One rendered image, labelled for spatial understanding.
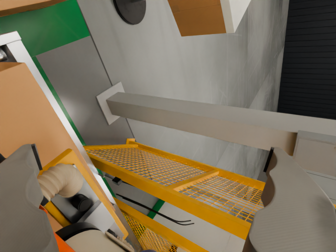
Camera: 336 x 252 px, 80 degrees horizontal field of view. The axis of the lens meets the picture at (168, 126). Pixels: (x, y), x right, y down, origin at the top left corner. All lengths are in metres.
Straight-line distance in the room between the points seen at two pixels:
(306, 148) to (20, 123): 1.10
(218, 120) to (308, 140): 0.46
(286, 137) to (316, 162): 0.17
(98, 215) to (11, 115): 0.30
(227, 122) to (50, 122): 0.92
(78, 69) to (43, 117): 1.17
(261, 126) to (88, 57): 1.36
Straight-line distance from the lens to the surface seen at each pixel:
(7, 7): 1.03
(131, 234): 1.72
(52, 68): 1.66
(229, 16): 1.42
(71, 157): 0.44
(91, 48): 1.83
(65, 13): 1.76
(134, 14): 2.14
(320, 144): 1.12
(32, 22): 1.64
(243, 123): 1.20
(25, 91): 0.59
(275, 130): 1.17
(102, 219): 0.52
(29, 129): 0.60
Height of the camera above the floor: 1.50
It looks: 34 degrees down
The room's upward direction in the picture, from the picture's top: 103 degrees clockwise
